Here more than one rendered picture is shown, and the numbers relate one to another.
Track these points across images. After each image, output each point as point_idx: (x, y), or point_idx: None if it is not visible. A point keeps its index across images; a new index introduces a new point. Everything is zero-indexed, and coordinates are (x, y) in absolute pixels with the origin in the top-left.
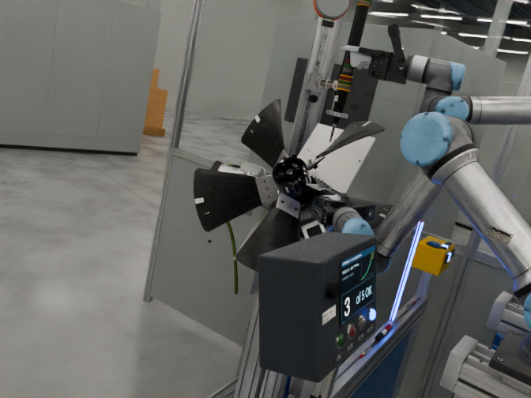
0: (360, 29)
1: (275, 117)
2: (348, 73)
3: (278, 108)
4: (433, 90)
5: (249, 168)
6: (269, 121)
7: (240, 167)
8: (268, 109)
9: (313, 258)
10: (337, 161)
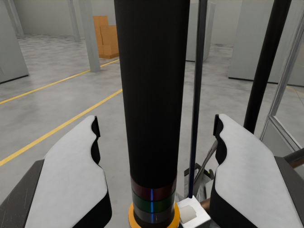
0: (122, 24)
1: (205, 160)
2: (135, 214)
3: (213, 150)
4: None
5: (210, 190)
6: (204, 160)
7: (207, 182)
8: (215, 142)
9: None
10: None
